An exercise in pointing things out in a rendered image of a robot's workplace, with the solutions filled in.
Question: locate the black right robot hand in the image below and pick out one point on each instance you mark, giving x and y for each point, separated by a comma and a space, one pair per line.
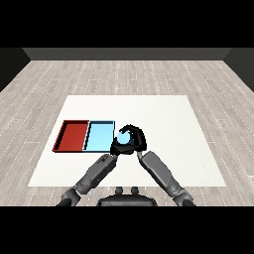
141, 138

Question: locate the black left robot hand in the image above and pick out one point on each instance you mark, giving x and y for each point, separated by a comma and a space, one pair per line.
121, 149

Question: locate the small blue can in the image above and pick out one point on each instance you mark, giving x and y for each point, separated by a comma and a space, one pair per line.
123, 138

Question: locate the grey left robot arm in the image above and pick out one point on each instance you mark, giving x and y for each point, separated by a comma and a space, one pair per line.
96, 173

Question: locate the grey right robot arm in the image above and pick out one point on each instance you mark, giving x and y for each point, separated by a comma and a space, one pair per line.
162, 175

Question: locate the light blue shallow open box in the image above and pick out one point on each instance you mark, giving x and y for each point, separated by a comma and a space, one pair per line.
99, 136

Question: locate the red shallow open box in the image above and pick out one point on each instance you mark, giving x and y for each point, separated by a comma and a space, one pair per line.
72, 136

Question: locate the dark grey robot body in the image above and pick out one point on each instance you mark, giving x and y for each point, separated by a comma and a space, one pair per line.
127, 200

